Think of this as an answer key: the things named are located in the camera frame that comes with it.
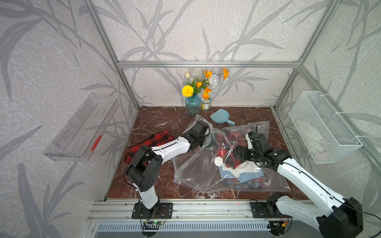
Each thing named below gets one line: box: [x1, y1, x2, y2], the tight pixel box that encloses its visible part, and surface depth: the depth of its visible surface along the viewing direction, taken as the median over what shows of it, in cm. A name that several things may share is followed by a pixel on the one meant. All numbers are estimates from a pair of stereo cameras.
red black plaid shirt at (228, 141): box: [216, 130, 247, 170], surface depth 84 cm
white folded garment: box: [222, 160, 263, 179], surface depth 84 cm
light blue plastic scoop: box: [209, 108, 236, 127], surface depth 115 cm
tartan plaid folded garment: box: [220, 177, 266, 191], surface depth 80 cm
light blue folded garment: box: [218, 165, 265, 183], surface depth 84 cm
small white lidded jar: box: [200, 97, 211, 112], surface depth 118 cm
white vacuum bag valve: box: [214, 156, 224, 167], surface depth 83 cm
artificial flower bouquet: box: [182, 67, 230, 101], surface depth 93 cm
